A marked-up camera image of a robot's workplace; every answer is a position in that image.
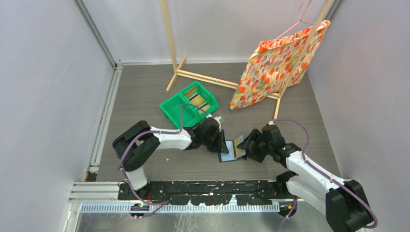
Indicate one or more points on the gold card with stripe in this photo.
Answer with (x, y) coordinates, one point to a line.
(204, 107)

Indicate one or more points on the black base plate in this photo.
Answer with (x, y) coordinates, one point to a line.
(209, 193)

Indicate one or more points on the slotted metal rail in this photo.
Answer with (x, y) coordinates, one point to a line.
(231, 207)

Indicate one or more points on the black leather card holder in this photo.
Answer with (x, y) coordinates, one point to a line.
(228, 157)

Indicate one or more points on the aluminium corner frame post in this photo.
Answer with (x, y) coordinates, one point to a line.
(95, 32)

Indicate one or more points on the pink wire hanger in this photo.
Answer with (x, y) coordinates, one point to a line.
(301, 20)

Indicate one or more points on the green plastic two-compartment bin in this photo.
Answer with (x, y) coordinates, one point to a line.
(179, 110)

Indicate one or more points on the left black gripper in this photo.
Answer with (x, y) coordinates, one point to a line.
(220, 146)

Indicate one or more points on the floral orange cloth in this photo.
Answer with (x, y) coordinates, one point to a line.
(268, 69)

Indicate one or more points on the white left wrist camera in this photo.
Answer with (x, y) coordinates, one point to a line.
(216, 120)

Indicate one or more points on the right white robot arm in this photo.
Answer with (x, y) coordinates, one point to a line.
(343, 202)

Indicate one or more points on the wooden drying rack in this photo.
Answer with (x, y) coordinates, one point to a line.
(325, 13)

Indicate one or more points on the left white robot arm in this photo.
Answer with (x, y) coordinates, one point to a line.
(135, 146)

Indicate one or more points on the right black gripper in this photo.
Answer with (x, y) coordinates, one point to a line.
(255, 155)

